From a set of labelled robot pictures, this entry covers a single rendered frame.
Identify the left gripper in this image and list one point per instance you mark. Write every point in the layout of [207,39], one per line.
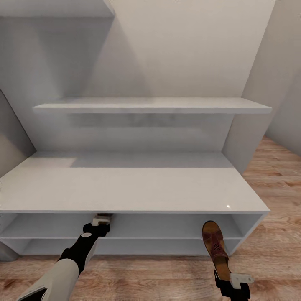
[101,229]

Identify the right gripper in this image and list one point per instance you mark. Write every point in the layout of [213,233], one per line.
[234,294]

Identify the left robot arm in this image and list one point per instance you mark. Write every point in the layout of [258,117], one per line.
[58,282]

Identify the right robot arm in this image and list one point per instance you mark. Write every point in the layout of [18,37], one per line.
[237,288]

